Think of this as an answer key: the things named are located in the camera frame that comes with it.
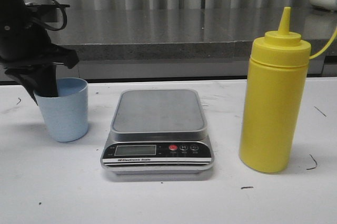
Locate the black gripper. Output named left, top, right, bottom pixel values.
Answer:
left=1, top=0, right=79, bottom=104

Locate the light blue plastic cup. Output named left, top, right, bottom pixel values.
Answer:
left=34, top=77, right=88, bottom=142

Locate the yellow squeeze bottle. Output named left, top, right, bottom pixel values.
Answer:
left=238, top=6, right=337, bottom=174

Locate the silver digital kitchen scale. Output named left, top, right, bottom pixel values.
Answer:
left=101, top=89, right=214, bottom=181

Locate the grey stone counter ledge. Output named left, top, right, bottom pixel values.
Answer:
left=25, top=8, right=337, bottom=63

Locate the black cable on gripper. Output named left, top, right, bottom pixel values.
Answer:
left=21, top=0, right=71, bottom=32

